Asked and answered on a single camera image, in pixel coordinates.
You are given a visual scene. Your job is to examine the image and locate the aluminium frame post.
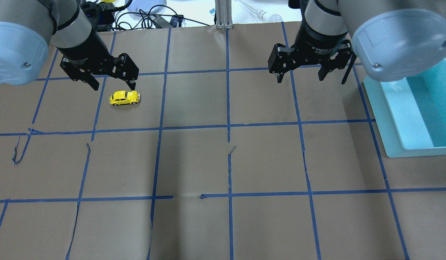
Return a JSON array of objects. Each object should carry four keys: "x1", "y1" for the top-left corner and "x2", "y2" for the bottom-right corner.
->
[{"x1": 215, "y1": 0, "x2": 233, "y2": 30}]

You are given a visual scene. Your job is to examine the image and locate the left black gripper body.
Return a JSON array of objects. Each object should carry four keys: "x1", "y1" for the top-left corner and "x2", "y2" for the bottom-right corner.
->
[{"x1": 60, "y1": 32, "x2": 139, "y2": 81}]

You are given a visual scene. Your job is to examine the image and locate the yellow beetle toy car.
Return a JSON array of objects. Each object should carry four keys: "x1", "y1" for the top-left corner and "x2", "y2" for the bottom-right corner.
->
[{"x1": 109, "y1": 91, "x2": 141, "y2": 106}]

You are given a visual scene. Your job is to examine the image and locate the brown paper table cover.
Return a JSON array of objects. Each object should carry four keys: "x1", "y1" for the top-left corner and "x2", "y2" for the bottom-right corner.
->
[{"x1": 0, "y1": 22, "x2": 446, "y2": 260}]

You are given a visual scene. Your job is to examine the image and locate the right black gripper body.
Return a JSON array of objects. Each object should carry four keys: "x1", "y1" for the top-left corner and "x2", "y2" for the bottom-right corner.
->
[{"x1": 268, "y1": 22, "x2": 353, "y2": 74}]

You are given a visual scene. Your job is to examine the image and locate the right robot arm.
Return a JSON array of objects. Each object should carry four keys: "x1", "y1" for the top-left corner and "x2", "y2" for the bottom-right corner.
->
[{"x1": 268, "y1": 0, "x2": 446, "y2": 83}]

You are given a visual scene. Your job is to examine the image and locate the blue plate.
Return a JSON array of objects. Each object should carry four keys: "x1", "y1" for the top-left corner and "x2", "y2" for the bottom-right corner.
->
[{"x1": 126, "y1": 0, "x2": 167, "y2": 14}]

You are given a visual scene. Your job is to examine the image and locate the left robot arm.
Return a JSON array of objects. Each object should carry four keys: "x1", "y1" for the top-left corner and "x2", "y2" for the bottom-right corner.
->
[{"x1": 0, "y1": 0, "x2": 139, "y2": 90}]

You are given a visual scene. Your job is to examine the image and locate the teal plastic bin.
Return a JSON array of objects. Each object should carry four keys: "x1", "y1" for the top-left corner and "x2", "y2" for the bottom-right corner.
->
[{"x1": 363, "y1": 59, "x2": 446, "y2": 158}]

